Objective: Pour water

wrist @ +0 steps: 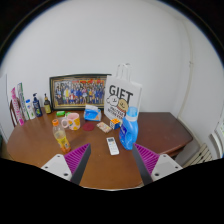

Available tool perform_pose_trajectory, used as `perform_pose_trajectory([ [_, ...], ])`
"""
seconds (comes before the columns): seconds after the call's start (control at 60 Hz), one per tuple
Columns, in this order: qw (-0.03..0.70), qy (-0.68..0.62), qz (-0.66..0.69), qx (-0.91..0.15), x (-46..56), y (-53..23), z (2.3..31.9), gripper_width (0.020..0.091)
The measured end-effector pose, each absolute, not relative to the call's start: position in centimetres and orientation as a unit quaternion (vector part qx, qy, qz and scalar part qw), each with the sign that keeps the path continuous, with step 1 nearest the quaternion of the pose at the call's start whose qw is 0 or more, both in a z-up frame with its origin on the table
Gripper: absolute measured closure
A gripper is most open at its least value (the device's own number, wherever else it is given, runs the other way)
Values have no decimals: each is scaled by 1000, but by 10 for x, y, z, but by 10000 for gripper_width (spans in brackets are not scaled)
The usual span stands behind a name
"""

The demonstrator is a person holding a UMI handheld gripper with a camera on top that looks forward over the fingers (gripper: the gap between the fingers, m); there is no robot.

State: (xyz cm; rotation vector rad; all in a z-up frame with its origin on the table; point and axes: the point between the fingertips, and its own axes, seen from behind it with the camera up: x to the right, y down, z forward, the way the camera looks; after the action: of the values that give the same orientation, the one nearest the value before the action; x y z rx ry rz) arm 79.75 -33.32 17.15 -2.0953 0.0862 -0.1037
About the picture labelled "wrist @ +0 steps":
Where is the white radiator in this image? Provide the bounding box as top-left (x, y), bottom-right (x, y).
top-left (182, 143), bottom-right (214, 168)

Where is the white remote control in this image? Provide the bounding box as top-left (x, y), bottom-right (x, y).
top-left (106, 136), bottom-right (120, 156)

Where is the white paper gift bag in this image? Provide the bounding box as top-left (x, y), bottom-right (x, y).
top-left (103, 63), bottom-right (143, 122)

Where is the small patterned snack packet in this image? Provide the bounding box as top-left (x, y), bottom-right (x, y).
top-left (96, 121), bottom-right (113, 134)

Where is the dark wooden chair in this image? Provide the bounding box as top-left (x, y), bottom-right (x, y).
top-left (9, 98), bottom-right (19, 128)

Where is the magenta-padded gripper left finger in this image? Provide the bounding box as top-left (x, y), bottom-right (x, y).
top-left (40, 143), bottom-right (92, 186)

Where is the white shampoo bottle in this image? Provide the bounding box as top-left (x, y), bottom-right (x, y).
top-left (25, 98), bottom-right (36, 120)

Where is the blue detergent bottle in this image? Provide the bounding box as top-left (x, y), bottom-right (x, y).
top-left (118, 106), bottom-right (140, 151)

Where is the framed group picture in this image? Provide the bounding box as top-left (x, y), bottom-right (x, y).
top-left (49, 73), bottom-right (112, 112)

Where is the white wall pipe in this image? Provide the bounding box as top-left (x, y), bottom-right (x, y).
top-left (175, 19), bottom-right (196, 118)

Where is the colourful puzzle cube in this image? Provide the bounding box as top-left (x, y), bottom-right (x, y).
top-left (109, 118), bottom-right (122, 130)

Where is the pink mug with orange print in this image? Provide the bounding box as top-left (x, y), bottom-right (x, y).
top-left (60, 112), bottom-right (82, 131)

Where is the pink and white tube box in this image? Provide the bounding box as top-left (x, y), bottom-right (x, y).
top-left (10, 87), bottom-right (25, 127)

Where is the orange-capped drink bottle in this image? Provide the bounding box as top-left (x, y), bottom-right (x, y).
top-left (51, 118), bottom-right (72, 154)

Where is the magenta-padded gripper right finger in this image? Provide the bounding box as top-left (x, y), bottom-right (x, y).
top-left (132, 143), bottom-right (184, 186)

